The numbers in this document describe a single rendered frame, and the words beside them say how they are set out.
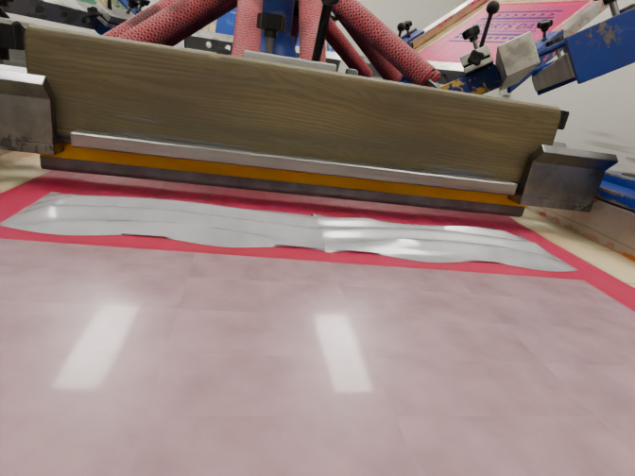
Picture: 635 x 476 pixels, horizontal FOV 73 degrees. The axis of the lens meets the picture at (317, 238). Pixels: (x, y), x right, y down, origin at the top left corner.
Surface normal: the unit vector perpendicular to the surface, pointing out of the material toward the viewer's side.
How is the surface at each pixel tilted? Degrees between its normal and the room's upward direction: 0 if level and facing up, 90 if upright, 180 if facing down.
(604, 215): 90
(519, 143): 90
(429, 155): 90
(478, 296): 0
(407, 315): 0
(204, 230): 40
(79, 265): 0
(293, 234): 32
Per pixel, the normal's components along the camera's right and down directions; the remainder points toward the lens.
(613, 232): -0.98, -0.08
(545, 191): 0.15, 0.36
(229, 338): 0.14, -0.93
